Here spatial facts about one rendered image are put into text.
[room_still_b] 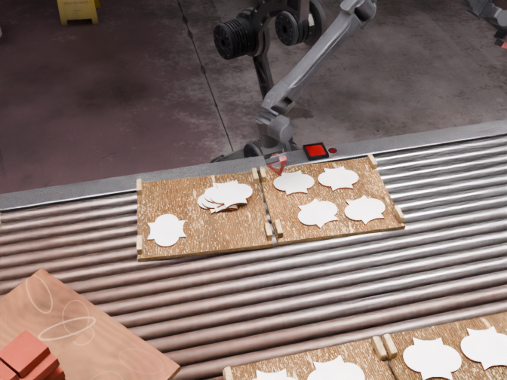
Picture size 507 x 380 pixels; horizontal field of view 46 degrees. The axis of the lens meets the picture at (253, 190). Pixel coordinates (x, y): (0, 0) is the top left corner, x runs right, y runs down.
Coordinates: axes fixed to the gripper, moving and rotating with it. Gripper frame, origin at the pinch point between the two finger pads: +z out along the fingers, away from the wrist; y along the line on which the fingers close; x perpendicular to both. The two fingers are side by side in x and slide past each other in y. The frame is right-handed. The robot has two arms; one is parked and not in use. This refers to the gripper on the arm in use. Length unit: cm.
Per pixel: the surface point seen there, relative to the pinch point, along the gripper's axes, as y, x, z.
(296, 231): -24.5, -0.2, 8.1
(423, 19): 292, -150, 150
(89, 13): 324, 116, 75
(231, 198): -9.9, 16.9, 0.7
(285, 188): -4.7, -0.5, 7.8
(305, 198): -10.0, -6.0, 9.9
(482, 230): -30, -57, 25
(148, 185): 4.3, 43.8, -2.2
